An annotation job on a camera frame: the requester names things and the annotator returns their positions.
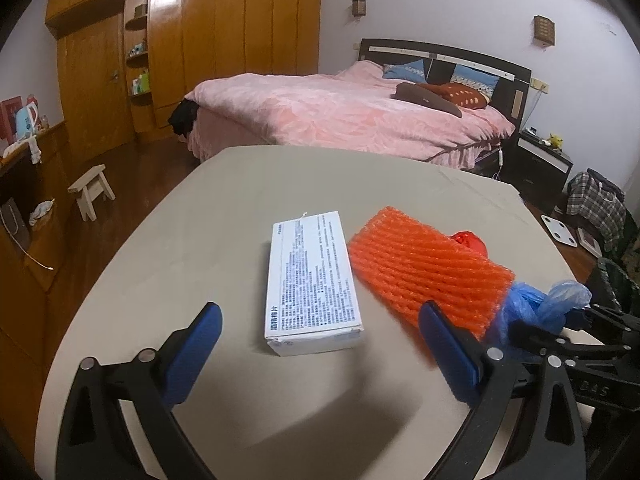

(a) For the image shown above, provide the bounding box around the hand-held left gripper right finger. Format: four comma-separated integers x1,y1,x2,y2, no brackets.
418,300,587,480

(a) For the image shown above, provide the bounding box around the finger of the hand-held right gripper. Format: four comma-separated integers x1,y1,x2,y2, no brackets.
509,321,626,362
562,302,640,335

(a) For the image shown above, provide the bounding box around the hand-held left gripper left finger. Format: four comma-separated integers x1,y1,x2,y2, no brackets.
54,301,223,480

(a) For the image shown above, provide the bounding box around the blue plastic bag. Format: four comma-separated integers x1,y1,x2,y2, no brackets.
487,280,592,348

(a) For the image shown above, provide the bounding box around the orange foam net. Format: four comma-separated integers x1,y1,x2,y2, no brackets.
347,205,517,341

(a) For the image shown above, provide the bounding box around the white printed cardboard box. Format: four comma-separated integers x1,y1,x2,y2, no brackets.
264,211,365,358

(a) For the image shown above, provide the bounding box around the dark green patterned curtain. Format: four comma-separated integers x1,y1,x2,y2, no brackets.
592,240,640,311

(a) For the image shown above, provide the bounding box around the white bathroom scale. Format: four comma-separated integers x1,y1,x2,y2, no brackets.
541,215,578,248

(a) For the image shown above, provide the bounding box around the plaid fabric bag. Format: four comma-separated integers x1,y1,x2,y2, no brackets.
566,170,627,253

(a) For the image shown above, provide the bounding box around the red foam net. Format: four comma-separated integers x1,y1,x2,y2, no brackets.
452,230,487,258

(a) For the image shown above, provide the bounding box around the black white nightstand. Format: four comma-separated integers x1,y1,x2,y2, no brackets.
500,129,574,211

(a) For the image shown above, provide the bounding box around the wooden side cabinet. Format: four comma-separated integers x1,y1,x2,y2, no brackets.
0,120,76,361

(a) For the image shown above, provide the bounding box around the small wooden stool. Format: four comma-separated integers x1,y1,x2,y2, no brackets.
67,164,117,222

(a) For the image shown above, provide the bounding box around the white crumpled cloth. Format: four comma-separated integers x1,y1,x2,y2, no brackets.
29,199,56,226

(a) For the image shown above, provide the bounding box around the grey paper bag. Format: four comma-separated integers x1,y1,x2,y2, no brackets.
0,197,32,251

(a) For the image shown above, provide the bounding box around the black cloth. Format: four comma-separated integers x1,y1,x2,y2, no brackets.
167,99,201,137

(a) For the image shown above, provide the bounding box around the red dotted pillow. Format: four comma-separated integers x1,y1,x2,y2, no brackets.
425,82,491,110

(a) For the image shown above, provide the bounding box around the brown pillow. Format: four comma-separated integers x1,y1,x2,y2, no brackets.
391,82,463,118

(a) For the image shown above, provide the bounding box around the blue patterned pillow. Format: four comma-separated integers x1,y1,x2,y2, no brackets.
450,64,501,96
382,60,428,83

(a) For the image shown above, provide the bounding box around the pink blanket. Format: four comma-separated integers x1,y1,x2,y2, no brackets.
185,59,516,170

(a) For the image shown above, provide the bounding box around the blue white kettle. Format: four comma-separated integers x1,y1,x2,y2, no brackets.
14,102,41,138

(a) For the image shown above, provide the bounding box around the dark wooden bed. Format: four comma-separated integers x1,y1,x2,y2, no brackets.
182,37,532,171

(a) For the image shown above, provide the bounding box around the wooden wardrobe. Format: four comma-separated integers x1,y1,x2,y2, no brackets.
45,0,323,148

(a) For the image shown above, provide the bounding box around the red picture frame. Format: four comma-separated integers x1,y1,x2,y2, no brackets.
0,95,23,143

